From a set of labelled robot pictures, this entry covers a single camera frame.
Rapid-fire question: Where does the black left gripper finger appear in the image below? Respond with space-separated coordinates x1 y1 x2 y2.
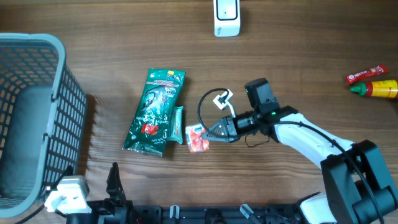
106 162 126 202
55 166 74 186

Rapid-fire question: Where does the small red white box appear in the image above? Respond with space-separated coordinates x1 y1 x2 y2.
185 124 210 153

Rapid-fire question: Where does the light green wipes packet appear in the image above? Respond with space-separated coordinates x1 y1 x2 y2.
168 106 183 144

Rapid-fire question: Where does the dark green 3M package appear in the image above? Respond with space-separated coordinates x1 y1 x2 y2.
122 68 186 156

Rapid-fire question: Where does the red Nescafe sachet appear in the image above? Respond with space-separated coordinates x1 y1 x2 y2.
346 65 388 85

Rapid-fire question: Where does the yellow red bottle green cap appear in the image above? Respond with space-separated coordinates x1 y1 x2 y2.
349 80 397 98

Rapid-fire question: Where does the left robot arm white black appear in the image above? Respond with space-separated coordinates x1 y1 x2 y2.
44 162 142 224

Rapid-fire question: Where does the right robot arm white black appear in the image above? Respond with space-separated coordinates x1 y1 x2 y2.
185 78 397 223

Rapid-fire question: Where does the white barcode scanner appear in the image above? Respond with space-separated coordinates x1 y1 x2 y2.
213 0 241 37

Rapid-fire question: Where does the grey plastic shopping basket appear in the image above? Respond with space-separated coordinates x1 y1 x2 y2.
1 33 87 218

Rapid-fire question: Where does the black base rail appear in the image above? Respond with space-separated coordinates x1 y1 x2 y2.
75 203 353 224

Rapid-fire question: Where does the black left camera cable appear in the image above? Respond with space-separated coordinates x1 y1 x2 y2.
12 183 60 224

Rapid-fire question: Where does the black camera cable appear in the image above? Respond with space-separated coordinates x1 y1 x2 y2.
197 88 386 224
12 183 60 224

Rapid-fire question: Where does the black right camera cable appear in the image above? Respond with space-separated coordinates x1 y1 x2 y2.
197 88 386 224

